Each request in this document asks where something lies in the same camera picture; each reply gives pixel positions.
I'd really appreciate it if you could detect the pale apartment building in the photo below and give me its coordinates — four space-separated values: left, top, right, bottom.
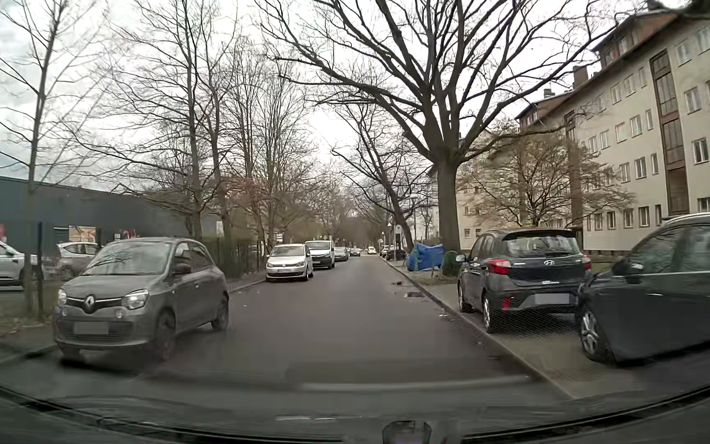
429 157 519 250

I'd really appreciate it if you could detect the silver car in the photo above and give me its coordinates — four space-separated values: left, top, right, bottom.
44 241 102 280

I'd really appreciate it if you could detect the blue tarpaulin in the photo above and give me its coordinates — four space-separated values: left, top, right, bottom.
406 243 446 272

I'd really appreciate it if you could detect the paved parking strip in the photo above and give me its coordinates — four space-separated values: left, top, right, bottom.
386 258 710 400

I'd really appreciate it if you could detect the grey small car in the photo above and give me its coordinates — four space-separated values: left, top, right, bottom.
53 237 231 363

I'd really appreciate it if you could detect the white hatchback car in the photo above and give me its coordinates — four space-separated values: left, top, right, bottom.
265 243 314 282

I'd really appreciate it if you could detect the dark blue car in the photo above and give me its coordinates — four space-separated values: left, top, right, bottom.
575 211 710 365

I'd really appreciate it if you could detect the dark grey low building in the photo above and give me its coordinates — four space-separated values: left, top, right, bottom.
0 170 220 260

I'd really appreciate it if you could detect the thin bare tree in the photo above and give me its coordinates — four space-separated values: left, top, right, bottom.
0 0 115 315

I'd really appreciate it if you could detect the row of bare trees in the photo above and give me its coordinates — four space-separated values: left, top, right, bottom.
329 92 439 252
78 0 356 260

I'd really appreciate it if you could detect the large bare tree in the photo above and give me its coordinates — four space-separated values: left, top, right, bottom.
255 0 645 254

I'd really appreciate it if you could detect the pavement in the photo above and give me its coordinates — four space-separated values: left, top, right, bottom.
0 270 267 374

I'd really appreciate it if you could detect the white van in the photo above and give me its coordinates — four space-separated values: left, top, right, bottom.
304 240 336 270

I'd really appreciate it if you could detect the beige apartment building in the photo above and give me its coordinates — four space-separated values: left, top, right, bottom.
514 0 710 255

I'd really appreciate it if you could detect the dark grey hatchback car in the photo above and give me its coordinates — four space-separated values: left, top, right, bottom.
456 227 592 334

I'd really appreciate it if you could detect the dark metal fence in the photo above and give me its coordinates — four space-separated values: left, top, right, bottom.
0 220 265 321

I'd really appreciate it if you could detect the car's own bonnet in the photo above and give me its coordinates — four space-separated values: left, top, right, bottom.
0 369 710 444

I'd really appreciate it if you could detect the bare tree with brown leaves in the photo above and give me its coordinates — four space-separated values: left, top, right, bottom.
457 120 636 230

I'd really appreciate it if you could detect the grey asphalt road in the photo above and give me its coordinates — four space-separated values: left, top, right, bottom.
0 254 572 408

